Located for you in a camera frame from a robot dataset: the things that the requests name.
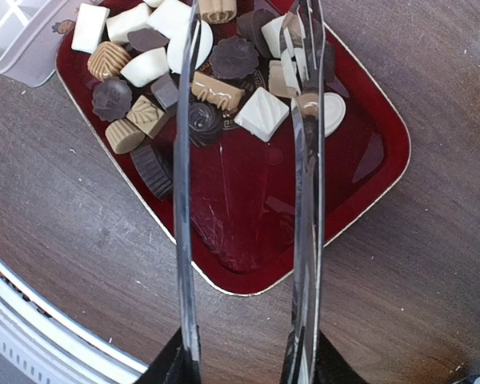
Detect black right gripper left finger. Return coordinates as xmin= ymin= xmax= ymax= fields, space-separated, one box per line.
xmin=138 ymin=328 xmax=202 ymax=384

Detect metal serving tongs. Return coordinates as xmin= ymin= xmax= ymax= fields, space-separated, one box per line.
xmin=172 ymin=0 xmax=326 ymax=384

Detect red chocolate tray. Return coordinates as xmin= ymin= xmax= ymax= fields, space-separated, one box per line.
xmin=54 ymin=0 xmax=412 ymax=298

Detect white divided tin box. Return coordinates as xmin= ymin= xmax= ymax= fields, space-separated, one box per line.
xmin=0 ymin=0 xmax=82 ymax=87

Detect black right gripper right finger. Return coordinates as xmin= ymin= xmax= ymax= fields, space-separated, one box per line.
xmin=279 ymin=331 xmax=379 ymax=384

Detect metal front rail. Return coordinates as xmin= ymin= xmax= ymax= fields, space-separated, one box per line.
xmin=0 ymin=259 xmax=148 ymax=383

